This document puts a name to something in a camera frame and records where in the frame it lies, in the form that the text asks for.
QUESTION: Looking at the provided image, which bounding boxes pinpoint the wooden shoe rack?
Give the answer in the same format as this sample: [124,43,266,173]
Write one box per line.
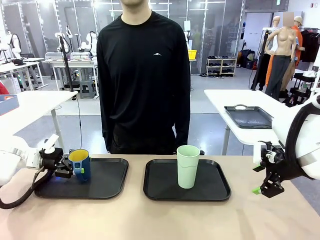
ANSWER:
[205,57,237,78]

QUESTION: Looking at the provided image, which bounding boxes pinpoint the person's left forearm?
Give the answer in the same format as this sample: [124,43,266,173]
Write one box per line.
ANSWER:
[172,104,192,153]

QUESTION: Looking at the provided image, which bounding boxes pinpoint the mannequin with black skirt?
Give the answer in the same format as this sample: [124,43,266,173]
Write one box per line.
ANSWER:
[265,15,305,87]

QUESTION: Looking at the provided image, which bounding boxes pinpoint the black light stand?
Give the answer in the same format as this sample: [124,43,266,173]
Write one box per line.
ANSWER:
[56,34,77,101]

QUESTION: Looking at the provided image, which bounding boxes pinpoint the black tripod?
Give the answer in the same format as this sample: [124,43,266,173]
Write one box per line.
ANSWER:
[250,29,271,91]

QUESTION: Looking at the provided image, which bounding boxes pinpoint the person in black shirt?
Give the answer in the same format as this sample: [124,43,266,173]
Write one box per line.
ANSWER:
[96,0,192,155]

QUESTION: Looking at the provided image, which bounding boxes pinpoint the blue storage box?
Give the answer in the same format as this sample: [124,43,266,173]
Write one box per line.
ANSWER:
[0,94,19,116]

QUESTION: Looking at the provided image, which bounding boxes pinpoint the black plastic tray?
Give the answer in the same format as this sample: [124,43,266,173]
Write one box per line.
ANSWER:
[34,157,130,200]
[143,158,232,202]

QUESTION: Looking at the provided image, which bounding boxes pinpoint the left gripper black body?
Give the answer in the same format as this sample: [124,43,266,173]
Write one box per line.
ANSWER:
[40,147,66,178]

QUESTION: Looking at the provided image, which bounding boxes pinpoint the background work table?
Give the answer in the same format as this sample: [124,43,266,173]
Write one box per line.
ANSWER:
[42,51,99,91]

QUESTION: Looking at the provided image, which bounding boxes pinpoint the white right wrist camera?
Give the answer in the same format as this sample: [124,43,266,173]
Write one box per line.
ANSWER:
[259,141,279,162]

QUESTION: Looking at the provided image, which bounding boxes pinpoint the black rolling cart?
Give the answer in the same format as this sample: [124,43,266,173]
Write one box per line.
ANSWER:
[283,72,317,107]

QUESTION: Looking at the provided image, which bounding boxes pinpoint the beige mannequin grey trousers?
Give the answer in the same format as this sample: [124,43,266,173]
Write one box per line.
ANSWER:
[264,15,299,101]

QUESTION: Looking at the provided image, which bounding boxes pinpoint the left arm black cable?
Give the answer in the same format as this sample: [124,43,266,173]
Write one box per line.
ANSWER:
[0,168,49,210]

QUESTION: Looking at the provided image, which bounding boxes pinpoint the grey plastic stool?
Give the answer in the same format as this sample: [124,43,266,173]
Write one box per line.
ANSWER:
[79,80,97,100]

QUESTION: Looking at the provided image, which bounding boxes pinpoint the white side table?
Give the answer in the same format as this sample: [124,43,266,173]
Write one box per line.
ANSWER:
[0,90,79,153]
[204,89,320,156]

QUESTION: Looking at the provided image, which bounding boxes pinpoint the blue mug yellow inside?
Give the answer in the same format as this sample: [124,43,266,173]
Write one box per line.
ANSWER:
[68,149,92,183]

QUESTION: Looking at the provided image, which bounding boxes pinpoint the black clothes on rack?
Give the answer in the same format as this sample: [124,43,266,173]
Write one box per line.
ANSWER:
[299,27,320,64]

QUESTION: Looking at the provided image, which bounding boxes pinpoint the light green tall cup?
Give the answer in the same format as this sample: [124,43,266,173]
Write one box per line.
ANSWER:
[176,144,201,189]

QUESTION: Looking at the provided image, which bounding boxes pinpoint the dark grey handled tray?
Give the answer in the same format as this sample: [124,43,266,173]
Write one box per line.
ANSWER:
[223,104,275,130]

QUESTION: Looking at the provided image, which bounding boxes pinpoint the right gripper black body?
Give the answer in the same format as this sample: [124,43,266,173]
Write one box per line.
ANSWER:
[265,159,289,185]

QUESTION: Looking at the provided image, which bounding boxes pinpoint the person's right forearm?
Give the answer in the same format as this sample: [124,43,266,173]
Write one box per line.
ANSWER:
[100,104,117,154]

